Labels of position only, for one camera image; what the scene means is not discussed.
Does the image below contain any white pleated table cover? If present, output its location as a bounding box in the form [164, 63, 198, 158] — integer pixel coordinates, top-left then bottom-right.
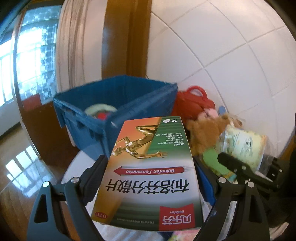
[61, 151, 241, 241]

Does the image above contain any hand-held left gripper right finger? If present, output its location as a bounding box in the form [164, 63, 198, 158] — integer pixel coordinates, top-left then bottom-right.
[195, 162, 270, 241]

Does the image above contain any wooden cabinet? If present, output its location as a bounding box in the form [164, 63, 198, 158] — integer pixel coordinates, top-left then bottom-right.
[21, 98, 63, 144]

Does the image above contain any white curtain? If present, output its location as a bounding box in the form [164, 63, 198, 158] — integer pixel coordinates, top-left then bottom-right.
[55, 0, 107, 95]

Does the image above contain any green orange medicine box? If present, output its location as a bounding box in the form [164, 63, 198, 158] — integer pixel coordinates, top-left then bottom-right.
[91, 116, 204, 232]

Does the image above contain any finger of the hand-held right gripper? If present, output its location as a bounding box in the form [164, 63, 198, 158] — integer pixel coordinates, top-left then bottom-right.
[217, 152, 275, 192]
[268, 158, 284, 183]

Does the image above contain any red handbag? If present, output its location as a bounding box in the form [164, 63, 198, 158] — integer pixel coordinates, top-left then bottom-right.
[172, 86, 216, 121]

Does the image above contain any brown bear plush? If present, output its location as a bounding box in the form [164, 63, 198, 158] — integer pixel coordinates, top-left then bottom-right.
[186, 113, 232, 156]

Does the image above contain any blue plastic crate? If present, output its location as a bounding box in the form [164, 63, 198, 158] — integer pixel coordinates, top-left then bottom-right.
[53, 75, 178, 160]

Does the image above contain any window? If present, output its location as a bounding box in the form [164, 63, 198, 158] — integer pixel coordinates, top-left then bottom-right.
[0, 5, 58, 108]

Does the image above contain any pale green round plush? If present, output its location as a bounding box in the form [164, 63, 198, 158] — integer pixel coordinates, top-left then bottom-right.
[84, 104, 117, 117]

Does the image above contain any pink angry-eyed plush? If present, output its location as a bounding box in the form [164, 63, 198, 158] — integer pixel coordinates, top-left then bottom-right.
[203, 108, 219, 121]

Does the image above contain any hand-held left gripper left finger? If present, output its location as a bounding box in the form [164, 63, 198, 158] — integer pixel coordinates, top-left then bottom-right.
[27, 155, 109, 241]

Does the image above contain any pale green printed pouch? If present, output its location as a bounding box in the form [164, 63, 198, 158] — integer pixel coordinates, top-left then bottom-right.
[217, 126, 274, 173]

